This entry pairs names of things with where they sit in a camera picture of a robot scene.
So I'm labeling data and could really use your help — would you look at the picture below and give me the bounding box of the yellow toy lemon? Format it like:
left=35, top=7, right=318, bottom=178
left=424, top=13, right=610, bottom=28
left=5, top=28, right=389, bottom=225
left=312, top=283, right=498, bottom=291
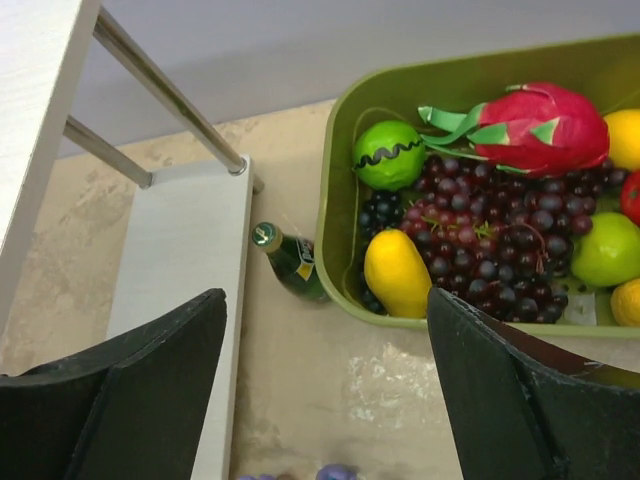
left=604, top=109, right=640, bottom=171

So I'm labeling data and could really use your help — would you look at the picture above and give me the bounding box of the small yellow toy fruit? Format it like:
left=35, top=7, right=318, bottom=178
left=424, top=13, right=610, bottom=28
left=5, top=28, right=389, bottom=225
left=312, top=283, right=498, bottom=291
left=610, top=278, right=640, bottom=327

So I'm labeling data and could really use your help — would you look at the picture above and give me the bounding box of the yellow toy mango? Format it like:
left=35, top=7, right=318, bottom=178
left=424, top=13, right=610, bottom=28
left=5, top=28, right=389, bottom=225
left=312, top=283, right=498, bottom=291
left=364, top=229, right=432, bottom=319

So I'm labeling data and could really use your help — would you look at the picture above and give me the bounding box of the green toy apple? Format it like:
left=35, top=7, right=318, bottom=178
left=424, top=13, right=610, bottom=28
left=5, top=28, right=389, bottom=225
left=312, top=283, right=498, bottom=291
left=570, top=212, right=639, bottom=287

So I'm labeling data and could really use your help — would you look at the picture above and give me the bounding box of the red toy apple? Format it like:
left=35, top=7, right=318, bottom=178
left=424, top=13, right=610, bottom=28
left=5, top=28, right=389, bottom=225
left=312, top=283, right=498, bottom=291
left=619, top=170, right=640, bottom=226

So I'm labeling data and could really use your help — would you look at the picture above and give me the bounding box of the red toy dragon fruit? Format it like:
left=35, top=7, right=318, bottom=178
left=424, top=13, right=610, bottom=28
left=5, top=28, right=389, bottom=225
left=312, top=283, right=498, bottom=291
left=418, top=82, right=610, bottom=177

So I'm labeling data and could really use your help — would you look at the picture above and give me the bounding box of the green toy lime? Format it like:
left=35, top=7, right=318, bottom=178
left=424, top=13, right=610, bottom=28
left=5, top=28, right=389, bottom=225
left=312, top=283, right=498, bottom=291
left=352, top=120, right=426, bottom=191

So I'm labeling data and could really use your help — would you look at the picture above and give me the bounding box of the green glass bottle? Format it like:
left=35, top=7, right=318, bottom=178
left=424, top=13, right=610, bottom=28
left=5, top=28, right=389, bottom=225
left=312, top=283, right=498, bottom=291
left=251, top=222, right=329, bottom=303

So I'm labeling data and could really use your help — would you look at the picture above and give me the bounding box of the purple toy grape bunch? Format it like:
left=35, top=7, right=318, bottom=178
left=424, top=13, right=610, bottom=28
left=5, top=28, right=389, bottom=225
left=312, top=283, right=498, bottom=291
left=357, top=154, right=630, bottom=324

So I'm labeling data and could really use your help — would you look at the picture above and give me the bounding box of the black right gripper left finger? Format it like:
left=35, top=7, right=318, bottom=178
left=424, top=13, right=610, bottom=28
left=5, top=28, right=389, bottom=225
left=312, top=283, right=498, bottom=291
left=1, top=288, right=227, bottom=479

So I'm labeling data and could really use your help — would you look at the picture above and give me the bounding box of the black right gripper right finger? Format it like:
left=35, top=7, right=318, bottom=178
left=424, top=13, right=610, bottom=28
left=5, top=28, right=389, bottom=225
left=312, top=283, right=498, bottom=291
left=427, top=288, right=639, bottom=479

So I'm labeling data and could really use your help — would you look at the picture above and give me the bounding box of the white two-tier shelf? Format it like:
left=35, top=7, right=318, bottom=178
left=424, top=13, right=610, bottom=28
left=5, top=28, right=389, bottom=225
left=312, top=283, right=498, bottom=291
left=1, top=1, right=263, bottom=479

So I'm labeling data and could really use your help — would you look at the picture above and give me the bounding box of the olive green plastic bin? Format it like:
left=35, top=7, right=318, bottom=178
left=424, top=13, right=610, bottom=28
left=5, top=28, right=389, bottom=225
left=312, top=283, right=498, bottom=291
left=315, top=33, right=639, bottom=330

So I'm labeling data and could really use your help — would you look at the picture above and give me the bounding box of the purple bunny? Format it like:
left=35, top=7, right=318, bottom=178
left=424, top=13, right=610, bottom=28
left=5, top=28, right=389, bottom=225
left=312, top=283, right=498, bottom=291
left=238, top=464, right=358, bottom=480

